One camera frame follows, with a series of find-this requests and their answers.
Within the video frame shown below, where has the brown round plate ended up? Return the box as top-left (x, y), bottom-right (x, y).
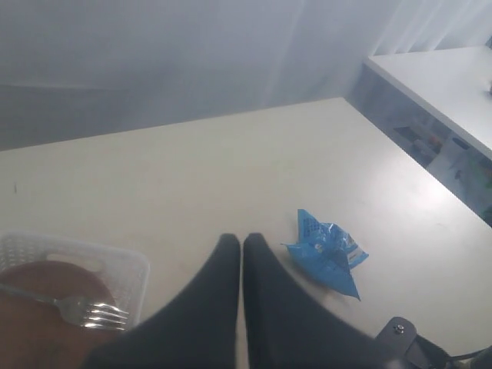
top-left (1, 261), bottom-right (118, 368)

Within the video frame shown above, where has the white perforated plastic basket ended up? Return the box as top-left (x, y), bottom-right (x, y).
top-left (1, 231), bottom-right (150, 327)

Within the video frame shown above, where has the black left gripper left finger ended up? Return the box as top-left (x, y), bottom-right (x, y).
top-left (82, 234), bottom-right (241, 368)

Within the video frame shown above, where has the silver fork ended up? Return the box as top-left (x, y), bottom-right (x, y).
top-left (1, 284), bottom-right (129, 331)

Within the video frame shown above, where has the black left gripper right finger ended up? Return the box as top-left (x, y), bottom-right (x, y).
top-left (243, 233), bottom-right (388, 368)

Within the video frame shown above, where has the blue snack bag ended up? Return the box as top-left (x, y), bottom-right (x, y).
top-left (285, 209), bottom-right (368, 299)

